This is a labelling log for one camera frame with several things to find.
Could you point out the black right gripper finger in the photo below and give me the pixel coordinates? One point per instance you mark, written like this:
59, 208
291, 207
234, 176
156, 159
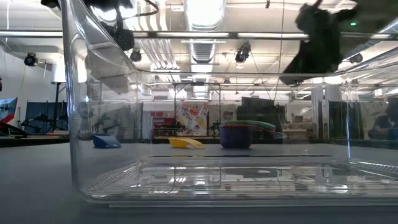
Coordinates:
295, 74

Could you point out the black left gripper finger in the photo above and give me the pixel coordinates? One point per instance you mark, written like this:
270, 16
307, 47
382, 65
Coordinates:
123, 39

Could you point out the green measuring cup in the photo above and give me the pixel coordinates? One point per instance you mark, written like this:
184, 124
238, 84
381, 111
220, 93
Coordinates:
245, 122

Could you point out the teal measuring cup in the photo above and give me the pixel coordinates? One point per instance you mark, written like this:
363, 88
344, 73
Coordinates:
242, 124

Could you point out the blue measuring cup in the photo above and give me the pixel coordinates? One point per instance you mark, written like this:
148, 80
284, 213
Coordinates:
105, 141

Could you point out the yellow measuring cup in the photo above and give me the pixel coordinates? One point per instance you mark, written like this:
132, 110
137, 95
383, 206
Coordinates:
183, 143

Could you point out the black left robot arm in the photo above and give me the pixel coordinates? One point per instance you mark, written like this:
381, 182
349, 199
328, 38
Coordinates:
51, 2

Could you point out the clear plastic basket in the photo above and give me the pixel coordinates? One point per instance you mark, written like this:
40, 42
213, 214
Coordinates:
217, 183

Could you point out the black ceiling spotlight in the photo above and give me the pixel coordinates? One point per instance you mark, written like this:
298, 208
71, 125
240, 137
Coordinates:
30, 59
136, 56
242, 55
356, 58

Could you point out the white pillar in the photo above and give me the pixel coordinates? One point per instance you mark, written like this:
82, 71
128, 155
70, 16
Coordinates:
326, 109

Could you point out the black display screen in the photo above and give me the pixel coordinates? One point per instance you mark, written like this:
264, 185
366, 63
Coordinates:
261, 109

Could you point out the red shelf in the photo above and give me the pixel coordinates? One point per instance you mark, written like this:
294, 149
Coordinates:
161, 123

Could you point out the black tripod stand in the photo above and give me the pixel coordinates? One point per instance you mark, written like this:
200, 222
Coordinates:
57, 105

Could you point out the person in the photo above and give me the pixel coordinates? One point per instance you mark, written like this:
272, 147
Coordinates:
382, 124

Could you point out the blue partition screen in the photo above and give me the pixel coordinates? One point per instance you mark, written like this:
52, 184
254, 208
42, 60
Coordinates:
37, 113

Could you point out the computer monitor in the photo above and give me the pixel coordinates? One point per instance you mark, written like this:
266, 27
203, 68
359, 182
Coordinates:
7, 107

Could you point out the colourful wall poster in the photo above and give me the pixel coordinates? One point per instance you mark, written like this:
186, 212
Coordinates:
192, 118

